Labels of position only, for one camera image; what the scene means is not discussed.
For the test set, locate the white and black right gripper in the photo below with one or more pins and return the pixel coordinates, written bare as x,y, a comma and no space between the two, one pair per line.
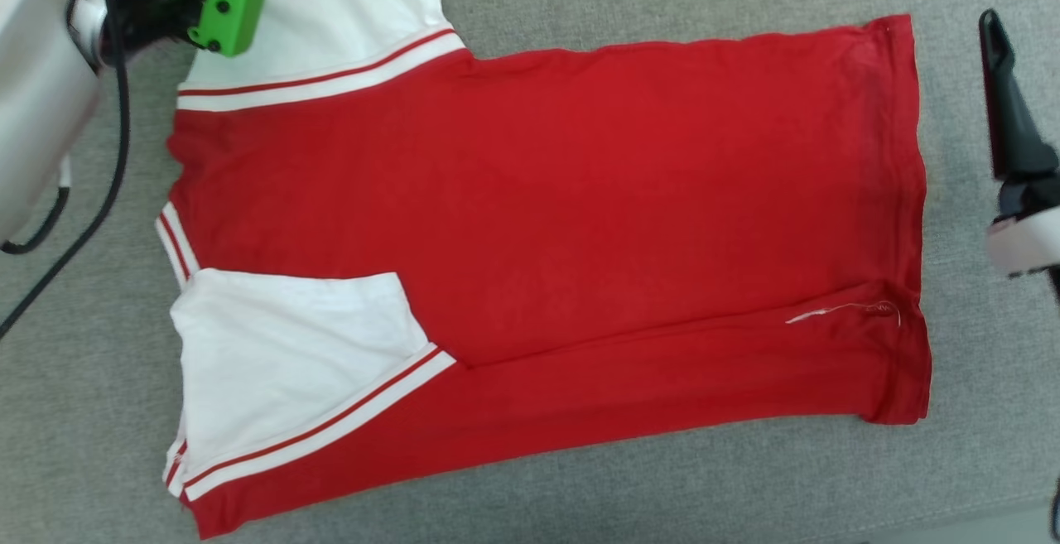
1031,233

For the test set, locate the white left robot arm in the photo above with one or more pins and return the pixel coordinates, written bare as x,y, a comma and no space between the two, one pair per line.
37,89

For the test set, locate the red and white shirt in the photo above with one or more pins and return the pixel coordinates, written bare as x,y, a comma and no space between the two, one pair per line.
580,196

